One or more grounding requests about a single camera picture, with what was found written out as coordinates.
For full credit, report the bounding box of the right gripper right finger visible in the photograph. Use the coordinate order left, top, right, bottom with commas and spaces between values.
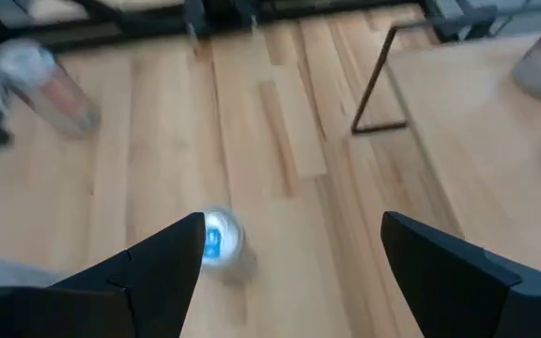
380, 210, 521, 338

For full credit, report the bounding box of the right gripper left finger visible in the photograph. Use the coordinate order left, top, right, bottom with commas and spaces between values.
52, 211, 206, 338

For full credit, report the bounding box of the blue silver Red Bull can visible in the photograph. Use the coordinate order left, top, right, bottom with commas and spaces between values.
199, 205, 258, 285

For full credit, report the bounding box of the silver Diet Coke can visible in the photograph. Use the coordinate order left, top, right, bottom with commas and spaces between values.
0, 37, 102, 140

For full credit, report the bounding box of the wooden shelf black metal frame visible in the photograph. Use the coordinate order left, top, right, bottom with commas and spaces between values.
349, 8, 541, 283

